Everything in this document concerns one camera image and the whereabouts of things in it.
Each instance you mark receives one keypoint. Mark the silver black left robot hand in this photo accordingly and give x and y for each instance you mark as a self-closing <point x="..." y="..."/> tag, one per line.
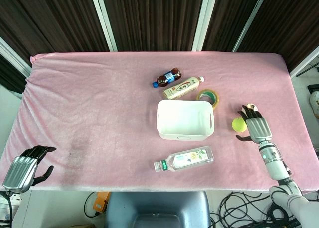
<point x="18" y="172"/>

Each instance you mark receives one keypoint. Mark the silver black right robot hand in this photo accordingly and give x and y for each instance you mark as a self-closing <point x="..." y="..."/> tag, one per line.
<point x="258" y="129"/>

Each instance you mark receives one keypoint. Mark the yellow tennis ball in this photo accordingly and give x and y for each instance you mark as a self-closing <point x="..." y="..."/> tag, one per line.
<point x="239" y="124"/>

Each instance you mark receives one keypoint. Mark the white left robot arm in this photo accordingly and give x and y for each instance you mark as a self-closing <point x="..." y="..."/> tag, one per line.
<point x="5" y="208"/>

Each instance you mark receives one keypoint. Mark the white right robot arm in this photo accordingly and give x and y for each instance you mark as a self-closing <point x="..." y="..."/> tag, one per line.
<point x="281" y="173"/>

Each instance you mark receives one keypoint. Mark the small beige toy object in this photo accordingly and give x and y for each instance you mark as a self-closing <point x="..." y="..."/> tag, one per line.
<point x="251" y="106"/>

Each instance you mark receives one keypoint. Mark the yellow green tape roll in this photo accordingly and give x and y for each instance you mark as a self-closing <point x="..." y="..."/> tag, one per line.
<point x="209" y="98"/>

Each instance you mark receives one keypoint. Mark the white plastic storage bin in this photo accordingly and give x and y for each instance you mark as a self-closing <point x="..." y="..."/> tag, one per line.
<point x="185" y="119"/>

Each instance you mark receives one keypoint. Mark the clear water bottle green cap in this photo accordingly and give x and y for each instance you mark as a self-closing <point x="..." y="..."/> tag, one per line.
<point x="185" y="158"/>

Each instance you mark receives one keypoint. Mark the cream tea drink bottle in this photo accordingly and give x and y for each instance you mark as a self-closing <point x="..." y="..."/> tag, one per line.
<point x="183" y="88"/>

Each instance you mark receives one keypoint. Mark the orange handheld controller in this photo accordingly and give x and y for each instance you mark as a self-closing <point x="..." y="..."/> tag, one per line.
<point x="100" y="200"/>

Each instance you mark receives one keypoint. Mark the pink fleece table cloth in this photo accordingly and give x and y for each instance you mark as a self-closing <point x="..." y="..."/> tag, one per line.
<point x="99" y="118"/>

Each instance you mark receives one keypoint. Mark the dark soda bottle blue cap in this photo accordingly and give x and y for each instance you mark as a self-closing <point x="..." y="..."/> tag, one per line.
<point x="167" y="79"/>

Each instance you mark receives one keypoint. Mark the dark slatted partition screen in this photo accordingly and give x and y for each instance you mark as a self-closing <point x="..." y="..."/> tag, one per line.
<point x="154" y="18"/>

